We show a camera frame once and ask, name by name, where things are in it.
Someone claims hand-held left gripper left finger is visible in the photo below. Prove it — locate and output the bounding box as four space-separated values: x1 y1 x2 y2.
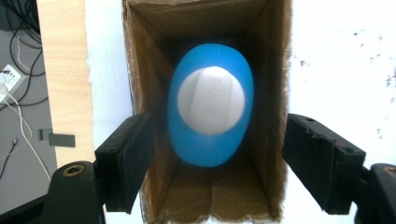
93 112 155 215

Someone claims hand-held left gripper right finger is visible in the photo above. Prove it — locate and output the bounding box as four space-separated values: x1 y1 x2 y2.
281 113 367 216

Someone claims blue bottle with white cap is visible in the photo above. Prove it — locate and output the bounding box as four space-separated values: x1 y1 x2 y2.
166 43 255 168

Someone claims blue cardboard box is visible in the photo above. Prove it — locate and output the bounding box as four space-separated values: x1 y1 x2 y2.
121 0 293 223

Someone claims grey tape strip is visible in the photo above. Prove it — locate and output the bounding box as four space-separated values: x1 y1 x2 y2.
36 128 77 148

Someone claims white table mat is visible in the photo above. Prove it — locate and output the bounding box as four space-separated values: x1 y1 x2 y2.
84 0 396 224

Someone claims white power strip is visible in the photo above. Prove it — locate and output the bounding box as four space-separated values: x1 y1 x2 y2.
0 63 22 104

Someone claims thin white cable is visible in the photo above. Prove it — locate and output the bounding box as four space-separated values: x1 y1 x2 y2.
0 87 52 181

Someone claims tangle of black cables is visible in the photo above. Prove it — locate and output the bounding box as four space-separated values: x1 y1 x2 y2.
0 0 50 108

